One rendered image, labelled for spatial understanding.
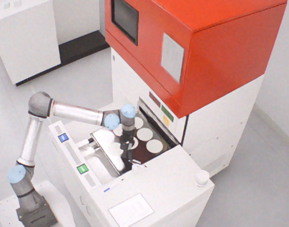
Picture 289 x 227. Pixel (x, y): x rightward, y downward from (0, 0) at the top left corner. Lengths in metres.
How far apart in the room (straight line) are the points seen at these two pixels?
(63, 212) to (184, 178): 0.74
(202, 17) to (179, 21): 0.12
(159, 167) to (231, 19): 0.93
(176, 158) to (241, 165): 1.35
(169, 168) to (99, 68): 2.20
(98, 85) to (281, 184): 2.20
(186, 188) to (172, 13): 0.95
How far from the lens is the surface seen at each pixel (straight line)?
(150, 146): 2.13
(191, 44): 1.50
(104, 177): 2.04
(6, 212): 2.11
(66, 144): 2.10
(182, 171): 1.98
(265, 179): 3.27
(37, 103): 1.71
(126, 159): 2.07
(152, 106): 2.17
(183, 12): 1.57
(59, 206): 2.04
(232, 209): 3.02
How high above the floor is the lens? 2.64
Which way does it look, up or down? 50 degrees down
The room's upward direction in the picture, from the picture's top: 3 degrees clockwise
